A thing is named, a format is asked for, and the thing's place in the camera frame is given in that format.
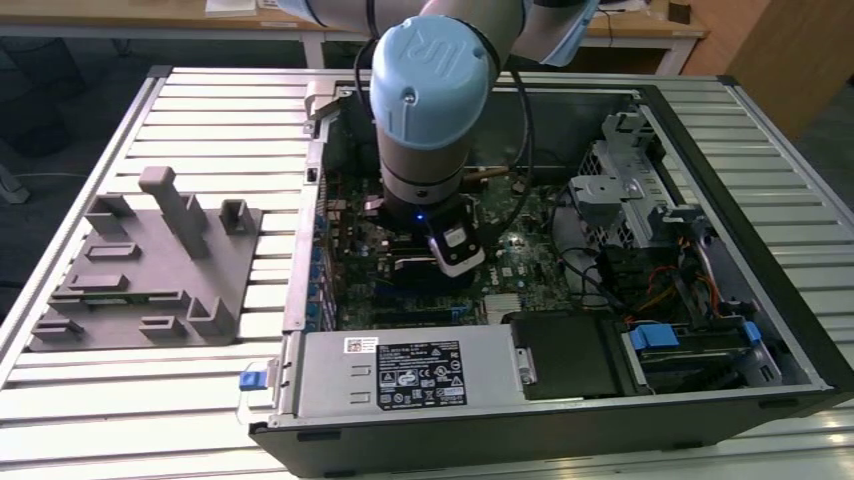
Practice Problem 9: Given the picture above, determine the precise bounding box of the grey power supply box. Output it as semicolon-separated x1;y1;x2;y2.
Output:
265;327;539;420

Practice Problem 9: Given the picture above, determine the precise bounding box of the silver finned chipset heatsink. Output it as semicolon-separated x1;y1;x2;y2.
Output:
483;293;526;317

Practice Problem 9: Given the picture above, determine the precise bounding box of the black expansion slot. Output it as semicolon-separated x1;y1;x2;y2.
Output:
371;308;483;325

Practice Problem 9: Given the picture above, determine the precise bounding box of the white paper sheet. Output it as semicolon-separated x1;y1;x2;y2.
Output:
203;0;259;16

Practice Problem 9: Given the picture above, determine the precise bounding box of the orange yellow wire bundle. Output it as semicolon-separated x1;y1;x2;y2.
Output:
623;239;732;324

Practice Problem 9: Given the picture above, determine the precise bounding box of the black graphics card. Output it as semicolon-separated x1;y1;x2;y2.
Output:
390;257;479;292

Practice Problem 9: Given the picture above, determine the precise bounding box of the wooden cabinet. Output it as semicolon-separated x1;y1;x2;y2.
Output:
683;0;854;144

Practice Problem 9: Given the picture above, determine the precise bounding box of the green motherboard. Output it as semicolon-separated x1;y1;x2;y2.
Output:
316;167;602;332

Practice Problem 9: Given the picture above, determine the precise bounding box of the grey plastic parts rack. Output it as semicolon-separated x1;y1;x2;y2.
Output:
25;164;265;354

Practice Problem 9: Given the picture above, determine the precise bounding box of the silver metal drive cage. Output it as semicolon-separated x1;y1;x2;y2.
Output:
566;112;712;251

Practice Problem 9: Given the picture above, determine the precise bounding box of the wooden desk, white frame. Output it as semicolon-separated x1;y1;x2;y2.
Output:
0;0;712;76

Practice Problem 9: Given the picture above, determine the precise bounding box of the hard disk in blue carrier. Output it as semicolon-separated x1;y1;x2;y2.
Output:
623;319;786;399

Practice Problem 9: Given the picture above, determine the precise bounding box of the black open PC case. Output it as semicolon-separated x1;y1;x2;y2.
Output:
236;74;854;480

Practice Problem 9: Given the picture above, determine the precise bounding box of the blue plastic latch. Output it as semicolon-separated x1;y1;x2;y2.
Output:
239;363;269;392

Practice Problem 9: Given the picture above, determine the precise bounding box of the black camera cable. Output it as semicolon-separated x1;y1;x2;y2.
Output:
479;39;536;246

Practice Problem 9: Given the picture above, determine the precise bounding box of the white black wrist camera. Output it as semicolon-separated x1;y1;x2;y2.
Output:
426;224;487;279

